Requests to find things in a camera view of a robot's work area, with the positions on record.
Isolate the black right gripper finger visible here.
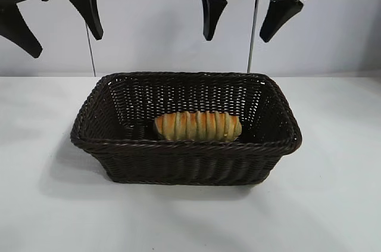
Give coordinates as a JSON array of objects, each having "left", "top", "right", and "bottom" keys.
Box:
[
  {"left": 201, "top": 0, "right": 229, "bottom": 42},
  {"left": 259, "top": 0, "right": 305, "bottom": 43}
]

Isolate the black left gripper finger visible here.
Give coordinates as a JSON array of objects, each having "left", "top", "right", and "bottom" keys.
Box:
[
  {"left": 68, "top": 0, "right": 104, "bottom": 41},
  {"left": 0, "top": 4, "right": 42, "bottom": 59}
]

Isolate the long striped bread loaf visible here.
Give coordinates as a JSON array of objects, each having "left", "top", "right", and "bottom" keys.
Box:
[{"left": 153, "top": 110, "right": 242, "bottom": 141}]

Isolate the dark brown wicker basket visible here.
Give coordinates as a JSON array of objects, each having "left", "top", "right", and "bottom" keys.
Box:
[{"left": 70, "top": 70, "right": 303, "bottom": 186}]

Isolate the thin dark wall strip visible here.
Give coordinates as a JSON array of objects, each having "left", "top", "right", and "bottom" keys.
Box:
[{"left": 88, "top": 27, "right": 97, "bottom": 76}]

